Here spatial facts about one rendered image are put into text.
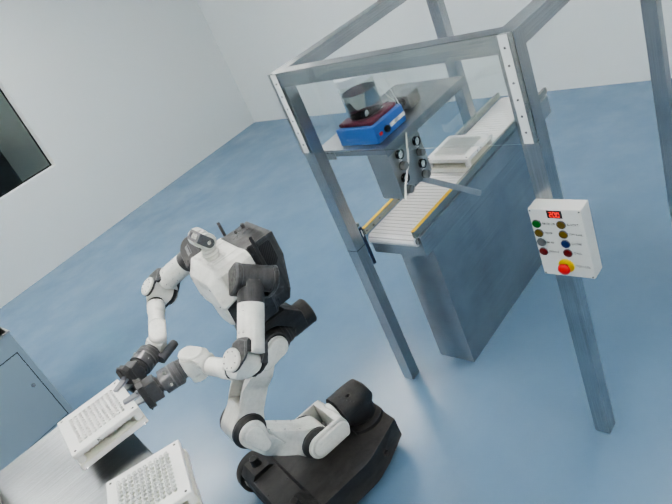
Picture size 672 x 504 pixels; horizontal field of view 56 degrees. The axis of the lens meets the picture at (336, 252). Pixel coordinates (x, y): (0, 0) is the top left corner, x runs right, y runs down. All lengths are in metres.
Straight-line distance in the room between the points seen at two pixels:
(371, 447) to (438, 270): 0.83
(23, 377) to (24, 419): 0.25
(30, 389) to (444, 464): 2.53
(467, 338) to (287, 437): 1.01
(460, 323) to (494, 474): 0.72
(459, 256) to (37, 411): 2.69
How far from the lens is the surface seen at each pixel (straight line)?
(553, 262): 2.16
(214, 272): 2.20
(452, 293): 2.97
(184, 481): 1.94
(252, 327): 2.05
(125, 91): 7.51
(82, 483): 2.35
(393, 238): 2.71
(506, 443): 2.85
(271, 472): 2.92
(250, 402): 2.52
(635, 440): 2.78
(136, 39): 7.68
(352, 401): 2.79
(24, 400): 4.26
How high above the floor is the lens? 2.15
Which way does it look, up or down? 28 degrees down
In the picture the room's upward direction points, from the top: 25 degrees counter-clockwise
